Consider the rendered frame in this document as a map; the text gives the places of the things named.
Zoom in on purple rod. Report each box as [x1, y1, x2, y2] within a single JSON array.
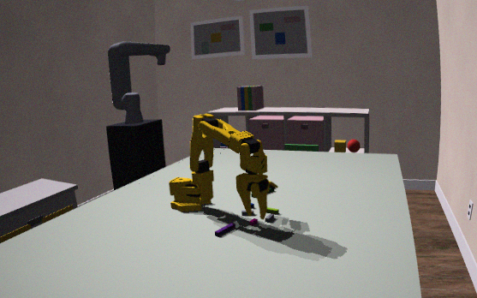
[[215, 223, 236, 236]]

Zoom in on lime green rod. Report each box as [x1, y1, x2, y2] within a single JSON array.
[[267, 207, 278, 214]]

